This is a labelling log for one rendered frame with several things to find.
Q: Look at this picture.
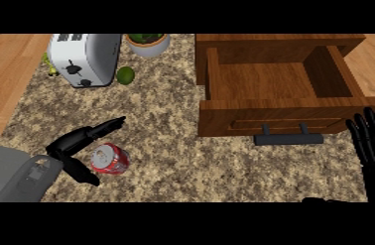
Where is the potted plant in white pot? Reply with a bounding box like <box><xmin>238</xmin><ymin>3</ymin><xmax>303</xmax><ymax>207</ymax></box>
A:
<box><xmin>124</xmin><ymin>33</ymin><xmax>173</xmax><ymax>59</ymax></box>

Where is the white toaster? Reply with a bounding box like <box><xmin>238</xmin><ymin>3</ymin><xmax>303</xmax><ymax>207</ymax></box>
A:
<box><xmin>49</xmin><ymin>33</ymin><xmax>123</xmax><ymax>88</ymax></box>

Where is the dark grey drawer handle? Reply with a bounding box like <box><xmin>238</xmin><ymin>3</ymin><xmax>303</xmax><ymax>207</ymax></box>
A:
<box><xmin>253</xmin><ymin>122</ymin><xmax>325</xmax><ymax>147</ymax></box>

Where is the wooden drawer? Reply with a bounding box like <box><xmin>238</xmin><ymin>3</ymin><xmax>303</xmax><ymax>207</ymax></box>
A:
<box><xmin>196</xmin><ymin>45</ymin><xmax>375</xmax><ymax>138</ymax></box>

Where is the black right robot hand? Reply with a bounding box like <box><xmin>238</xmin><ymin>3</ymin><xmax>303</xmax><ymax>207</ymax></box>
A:
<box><xmin>300</xmin><ymin>106</ymin><xmax>375</xmax><ymax>203</ymax></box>

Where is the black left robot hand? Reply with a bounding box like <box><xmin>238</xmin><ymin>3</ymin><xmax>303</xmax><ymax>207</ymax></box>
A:
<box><xmin>44</xmin><ymin>115</ymin><xmax>127</xmax><ymax>187</ymax></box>

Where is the red soda can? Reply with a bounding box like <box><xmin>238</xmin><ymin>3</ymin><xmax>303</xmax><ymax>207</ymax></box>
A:
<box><xmin>90</xmin><ymin>142</ymin><xmax>132</xmax><ymax>176</ymax></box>

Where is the wooden cabinet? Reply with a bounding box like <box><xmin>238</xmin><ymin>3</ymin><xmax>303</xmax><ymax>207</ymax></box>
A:
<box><xmin>195</xmin><ymin>33</ymin><xmax>368</xmax><ymax>86</ymax></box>

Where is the green avocado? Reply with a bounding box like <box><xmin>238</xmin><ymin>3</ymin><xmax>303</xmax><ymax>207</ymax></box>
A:
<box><xmin>115</xmin><ymin>65</ymin><xmax>136</xmax><ymax>86</ymax></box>

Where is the yellow-green vegetable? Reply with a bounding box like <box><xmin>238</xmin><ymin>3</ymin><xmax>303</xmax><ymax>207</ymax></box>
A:
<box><xmin>40</xmin><ymin>52</ymin><xmax>61</xmax><ymax>77</ymax></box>

